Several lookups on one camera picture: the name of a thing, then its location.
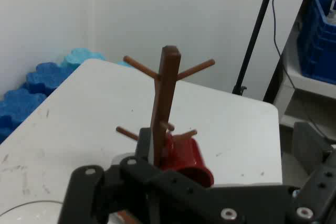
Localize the grey storage shelf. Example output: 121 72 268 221
263 0 336 133

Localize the thin black hanging cable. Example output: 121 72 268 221
271 0 336 145

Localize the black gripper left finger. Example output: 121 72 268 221
59 126 296 224

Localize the large blue plastic crate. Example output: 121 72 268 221
296 0 336 86

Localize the black tripod stand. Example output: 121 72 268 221
232 0 280 96

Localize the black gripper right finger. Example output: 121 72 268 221
288 121 336 224

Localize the brown wooden mug tree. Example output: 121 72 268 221
115 45 216 224

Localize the white plate with dark rim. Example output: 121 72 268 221
0 199 64 224

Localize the red enamel mug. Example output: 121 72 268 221
159 132 215 189

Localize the dark blue foam mat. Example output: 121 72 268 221
24 62 77 97
0 88 48 144

